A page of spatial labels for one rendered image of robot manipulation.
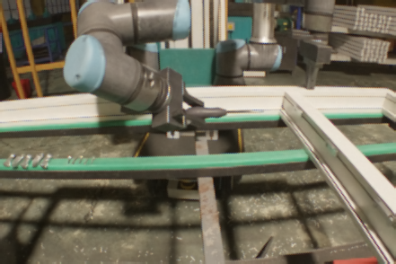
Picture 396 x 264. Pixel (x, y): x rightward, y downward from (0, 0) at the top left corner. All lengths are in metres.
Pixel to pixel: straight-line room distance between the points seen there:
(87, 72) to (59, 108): 0.47
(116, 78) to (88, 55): 0.06
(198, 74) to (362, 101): 0.92
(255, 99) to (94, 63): 0.52
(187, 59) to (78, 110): 0.82
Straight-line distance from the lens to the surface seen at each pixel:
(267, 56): 1.34
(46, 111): 0.90
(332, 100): 0.90
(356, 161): 0.52
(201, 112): 0.63
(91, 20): 0.50
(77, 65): 0.42
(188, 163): 0.56
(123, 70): 0.43
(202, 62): 1.47
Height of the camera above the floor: 1.19
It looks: 29 degrees down
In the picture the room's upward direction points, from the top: 1 degrees counter-clockwise
